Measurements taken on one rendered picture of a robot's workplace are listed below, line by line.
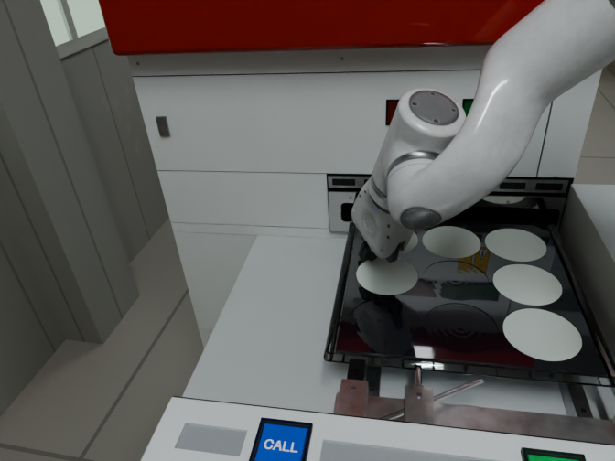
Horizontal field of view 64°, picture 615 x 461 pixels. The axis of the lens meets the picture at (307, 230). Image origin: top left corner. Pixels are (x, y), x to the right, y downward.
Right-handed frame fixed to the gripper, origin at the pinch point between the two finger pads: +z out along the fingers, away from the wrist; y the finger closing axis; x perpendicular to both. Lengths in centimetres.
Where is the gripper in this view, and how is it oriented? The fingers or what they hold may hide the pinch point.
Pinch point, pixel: (370, 250)
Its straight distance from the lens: 84.2
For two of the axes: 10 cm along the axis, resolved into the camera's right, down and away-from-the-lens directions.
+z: -1.4, 5.6, 8.1
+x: 8.8, -3.1, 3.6
